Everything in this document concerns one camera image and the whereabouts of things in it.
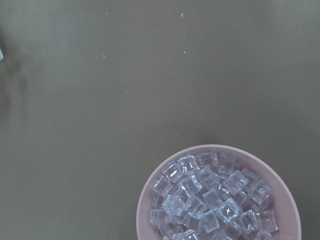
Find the pink bowl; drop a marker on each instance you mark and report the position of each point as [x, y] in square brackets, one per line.
[285, 208]

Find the clear ice cubes pile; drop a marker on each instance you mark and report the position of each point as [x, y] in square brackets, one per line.
[211, 196]

